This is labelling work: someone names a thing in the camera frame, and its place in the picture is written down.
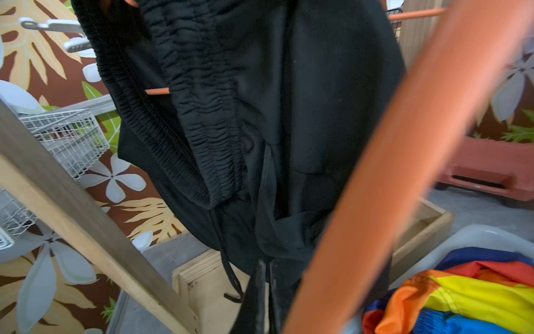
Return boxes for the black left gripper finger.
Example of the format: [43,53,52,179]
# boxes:
[229,260,266,334]

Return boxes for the black shorts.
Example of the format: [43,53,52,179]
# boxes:
[72,1,406,333]

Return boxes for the rainbow striped shorts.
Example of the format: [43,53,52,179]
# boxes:
[362,247,533,333]

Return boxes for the orange hanger of rainbow shorts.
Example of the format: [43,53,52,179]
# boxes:
[283,1,533,333]

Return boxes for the orange hanger of black shorts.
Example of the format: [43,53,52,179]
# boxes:
[125,0,170,95]

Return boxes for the orange hanger of green shorts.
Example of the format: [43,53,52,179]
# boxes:
[388,8,446,21]

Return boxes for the wooden clothes rack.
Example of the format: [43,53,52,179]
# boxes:
[0,0,456,334]

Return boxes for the white plastic laundry basket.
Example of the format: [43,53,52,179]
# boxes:
[341,223,534,334]

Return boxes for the red plastic tool case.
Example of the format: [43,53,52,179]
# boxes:
[435,137,533,207]

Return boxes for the white wire basket left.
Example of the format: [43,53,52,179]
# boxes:
[1,105,109,250]

